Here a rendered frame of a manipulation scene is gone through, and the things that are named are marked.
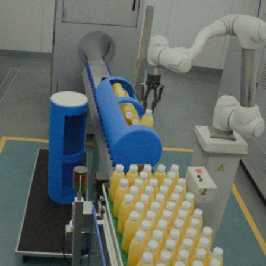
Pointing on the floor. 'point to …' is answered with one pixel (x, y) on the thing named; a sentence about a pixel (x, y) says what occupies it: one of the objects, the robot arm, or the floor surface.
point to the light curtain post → (143, 50)
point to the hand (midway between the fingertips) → (149, 107)
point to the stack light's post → (77, 231)
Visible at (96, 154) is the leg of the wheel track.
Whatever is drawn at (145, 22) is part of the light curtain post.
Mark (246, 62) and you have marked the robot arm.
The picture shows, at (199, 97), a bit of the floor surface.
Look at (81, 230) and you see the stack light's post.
